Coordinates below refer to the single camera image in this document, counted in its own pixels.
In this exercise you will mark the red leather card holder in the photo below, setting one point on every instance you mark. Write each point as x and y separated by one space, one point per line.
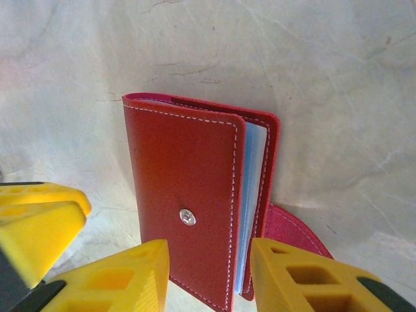
182 162

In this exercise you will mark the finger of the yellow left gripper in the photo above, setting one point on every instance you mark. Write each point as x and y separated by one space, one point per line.
42 193
42 237

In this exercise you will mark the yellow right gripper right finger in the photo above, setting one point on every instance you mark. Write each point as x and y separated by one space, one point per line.
308 286

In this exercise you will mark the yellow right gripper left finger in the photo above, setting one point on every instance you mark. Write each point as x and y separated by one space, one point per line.
123 286

